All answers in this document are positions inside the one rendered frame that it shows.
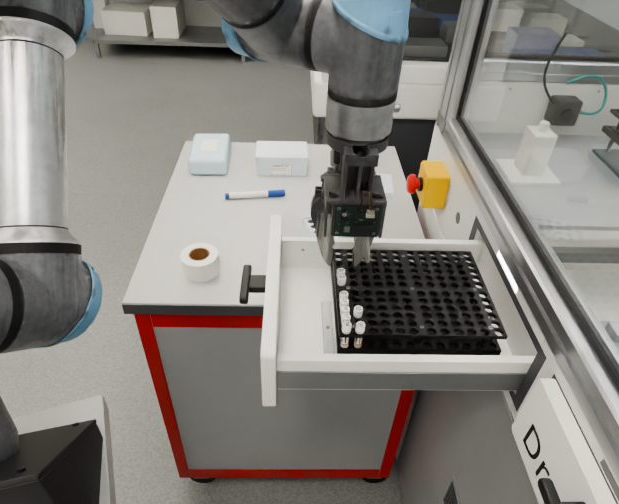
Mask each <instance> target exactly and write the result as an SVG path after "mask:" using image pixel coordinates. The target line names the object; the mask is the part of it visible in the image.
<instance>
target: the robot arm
mask: <svg viewBox="0 0 619 504"><path fill-rule="evenodd" d="M198 1H202V2H205V3H207V4H208V5H210V6H211V7H212V8H213V9H214V10H215V11H216V12H217V13H218V14H219V15H220V16H221V28H222V33H223V34H224V35H225V36H226V43H227V45H228V46H229V48H230V49H231V50H232V51H234V52H235V53H237V54H240V55H244V56H247V57H249V58H251V59H253V60H256V61H260V62H273V63H277V64H282V65H287V66H292V67H297V68H302V69H306V70H311V71H317V72H323V73H327V74H328V91H327V103H326V118H325V126H326V129H327V138H326V142H327V144H328V145H329V147H331V148H332V149H331V151H330V165H331V166H333V167H327V171H326V172H325V173H323V174H322V175H321V176H320V179H321V182H322V185H321V186H315V193H314V196H313V198H312V201H311V219H312V222H313V224H314V227H315V231H316V238H317V242H318V245H319V249H320V252H321V255H322V257H323V259H324V262H326V263H327V264H328V266H332V262H333V257H334V249H333V248H332V247H333V245H334V244H335V240H334V236H343V237H354V243H355V245H354V247H353V248H352V263H353V266H357V265H358V264H359V263H360V262H361V261H362V259H363V258H365V260H366V263H369V262H370V246H371V244H372V242H373V240H374V237H377V236H379V238H381V237H382V231H383V225H384V219H385V213H386V207H387V199H386V196H385V192H384V188H383V184H382V180H381V175H377V174H376V171H375V167H378V160H379V153H381V152H383V151H384V150H386V148H387V146H388V140H389V134H390V133H391V129H392V123H393V113H398V112H399V111H400V104H398V103H396V98H397V92H398V87H399V80H400V74H401V68H402V61H403V55H404V49H405V43H406V40H407V39H408V35H409V30H408V20H409V11H410V2H411V0H198ZM93 12H94V10H93V0H0V354H3V353H9V352H15V351H21V350H26V349H32V348H47V347H51V346H54V345H57V344H59V343H62V342H67V341H70V340H73V339H75V338H77V337H78V336H80V335H81V334H83V333H84V332H85V331H86V329H87V328H88V327H89V326H90V325H91V324H92V323H93V321H94V320H95V318H96V316H97V314H98V311H99V309H100V305H101V300H102V286H101V281H100V278H99V275H98V273H96V272H94V268H93V267H92V266H91V265H90V264H89V263H87V262H86V261H84V260H82V245H81V242H80V241H78V240H77V239H76V238H75V237H74V236H73V235H72V234H71V233H70V232H69V224H68V186H67V147H66V109H65V71H64V61H65V60H67V59H68V58H70V57H71V56H72V55H74V53H75V51H76V47H77V46H79V45H80V44H81V43H82V42H83V41H84V39H85V38H86V37H87V34H86V29H87V28H88V29H90V28H91V25H92V21H93ZM19 451H20V446H19V436H18V430H17V427H16V426H15V424H14V422H13V420H12V418H11V416H10V414H9V412H8V410H7V408H6V406H5V404H4V402H3V400H2V398H1V396H0V463H2V462H4V461H6V460H8V459H9V458H11V457H13V456H14V455H16V454H17V453H18V452H19Z"/></svg>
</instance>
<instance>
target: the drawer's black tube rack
mask: <svg viewBox="0 0 619 504"><path fill-rule="evenodd" d="M346 253H352V249H344V254H343V256H345V265H346V273H347V282H348V286H347V287H335V284H334V272H333V263H332V266H330V269H331V282H332V294H333V307H334V320H335V333H336V346H337V354H411V355H417V354H419V355H500V353H501V348H500V346H499V343H498V341H497V339H507V337H508V336H507V333H506V331H505V329H504V326H503V324H502V322H501V319H500V317H499V315H498V313H497V310H496V308H495V306H494V303H493V301H492V299H491V296H490V294H489V292H488V289H487V287H486V285H485V283H484V280H483V278H482V276H481V273H480V271H479V269H478V267H477V264H476V262H475V260H474V257H473V255H472V253H471V251H426V250H370V253H374V254H375V255H370V259H375V260H376V261H371V260H370V262H369V263H366V260H365V258H363V259H364V260H365V261H361V262H360V263H359V264H358V265H357V266H353V263H352V261H349V260H347V259H352V255H348V254H346ZM382 253H384V254H386V255H381V254H382ZM392 254H397V256H395V255H392ZM407 254H411V255H412V256H408V255H407ZM418 254H422V255H424V256H419V255H418ZM429 254H433V255H435V256H430V255H429ZM441 254H443V255H446V256H445V257H444V256H441ZM452 255H456V256H457V257H454V256H452ZM463 255H467V256H468V257H465V256H463ZM382 259H386V260H388V261H383V260H382ZM394 259H397V260H399V262H397V261H394ZM408 260H413V261H414V262H410V261H408ZM420 260H424V261H425V262H421V261H420ZM431 260H435V261H437V262H432V261H431ZM442 260H446V261H448V262H443V261H442ZM454 260H457V261H458V262H455V261H454ZM466 261H470V262H471V263H468V262H466ZM469 266H470V267H473V268H474V269H470V268H468V267H469ZM471 273H475V274H476V275H472V274H471ZM473 279H477V280H478V281H479V282H477V281H474V280H473ZM476 285H478V286H481V287H482V288H477V287H476ZM335 288H347V289H348V291H349V299H350V308H351V317H352V328H353V334H354V335H353V338H349V343H348V347H347V348H342V347H341V346H340V344H341V338H339V332H338V320H337V308H336V296H335ZM480 294H481V295H484V296H485V298H483V297H481V296H479V295H480ZM483 301H484V302H487V303H488V304H489V305H486V304H483V303H482V302H483ZM357 305H359V306H362V307H363V314H362V317H361V318H356V317H354V314H353V312H354V307H355V306H357ZM485 309H490V310H491V311H492V312H488V311H486V310H485ZM488 316H492V317H494V318H495V320H492V319H490V318H488ZM358 321H363V322H364V323H365V325H366V326H365V331H364V333H363V334H357V333H356V330H355V327H356V325H355V323H356V322H358ZM491 324H496V325H497V326H498V328H495V327H493V326H492V325H491ZM494 332H499V333H501V334H502V336H498V335H496V334H495V333H494ZM354 338H363V340H362V345H361V347H360V348H356V347H354Z"/></svg>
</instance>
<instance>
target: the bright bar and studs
mask: <svg viewBox="0 0 619 504"><path fill-rule="evenodd" d="M321 310H322V330H323V349H324V354H334V341H333V328H332V314H331V302H330V301H322V303H321Z"/></svg>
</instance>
